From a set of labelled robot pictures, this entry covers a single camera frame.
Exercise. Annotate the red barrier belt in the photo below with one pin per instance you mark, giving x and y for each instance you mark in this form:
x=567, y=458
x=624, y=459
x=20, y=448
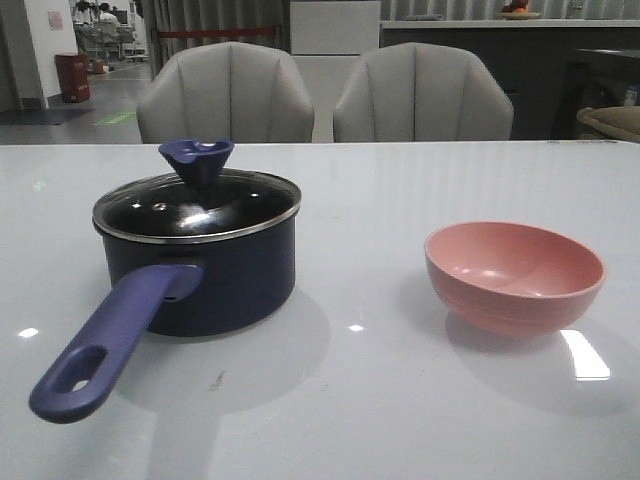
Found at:
x=219, y=33

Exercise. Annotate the left grey upholstered chair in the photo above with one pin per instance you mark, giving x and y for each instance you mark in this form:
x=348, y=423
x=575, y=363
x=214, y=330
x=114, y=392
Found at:
x=238, y=91

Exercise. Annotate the pink bowl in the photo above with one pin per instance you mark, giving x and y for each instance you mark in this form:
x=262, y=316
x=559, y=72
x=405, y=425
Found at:
x=512, y=279

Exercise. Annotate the glass lid with blue knob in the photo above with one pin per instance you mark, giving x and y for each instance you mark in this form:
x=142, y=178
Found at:
x=200, y=201

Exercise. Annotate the red bin in background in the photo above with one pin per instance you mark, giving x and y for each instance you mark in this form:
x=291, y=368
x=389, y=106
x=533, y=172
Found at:
x=72, y=77

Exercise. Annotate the fruit plate on counter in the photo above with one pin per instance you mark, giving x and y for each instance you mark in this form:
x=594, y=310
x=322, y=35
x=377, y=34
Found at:
x=518, y=10

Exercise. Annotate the dark counter with white top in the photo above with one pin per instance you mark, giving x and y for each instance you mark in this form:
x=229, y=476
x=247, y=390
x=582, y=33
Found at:
x=526, y=57

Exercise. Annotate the dark blue saucepan with handle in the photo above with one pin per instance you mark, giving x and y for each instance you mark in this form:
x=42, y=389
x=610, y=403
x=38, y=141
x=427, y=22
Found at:
x=184, y=290

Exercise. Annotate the white cabinet behind chairs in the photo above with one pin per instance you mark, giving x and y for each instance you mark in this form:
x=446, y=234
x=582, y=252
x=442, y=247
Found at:
x=326, y=37

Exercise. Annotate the right grey upholstered chair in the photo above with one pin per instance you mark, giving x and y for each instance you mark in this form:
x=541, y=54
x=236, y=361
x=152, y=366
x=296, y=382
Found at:
x=417, y=92

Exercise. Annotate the beige cushion at right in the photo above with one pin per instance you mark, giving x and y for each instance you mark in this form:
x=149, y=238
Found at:
x=620, y=122

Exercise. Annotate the grey upholstered chair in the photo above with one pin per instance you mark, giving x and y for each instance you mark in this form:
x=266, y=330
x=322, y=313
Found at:
x=417, y=92
x=238, y=91

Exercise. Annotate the dark floor mat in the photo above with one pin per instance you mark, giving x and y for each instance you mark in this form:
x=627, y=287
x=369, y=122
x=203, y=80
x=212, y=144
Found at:
x=52, y=117

